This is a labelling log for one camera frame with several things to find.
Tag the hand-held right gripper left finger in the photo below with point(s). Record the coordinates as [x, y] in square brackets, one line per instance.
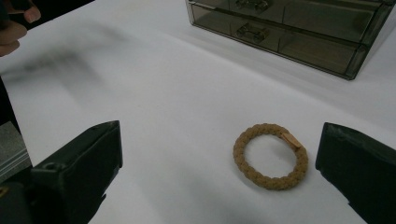
[77, 168]

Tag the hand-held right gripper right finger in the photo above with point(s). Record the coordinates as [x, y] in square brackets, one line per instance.
[361, 168]

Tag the smoky transparent drawer box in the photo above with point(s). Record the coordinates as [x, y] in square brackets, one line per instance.
[378, 21]

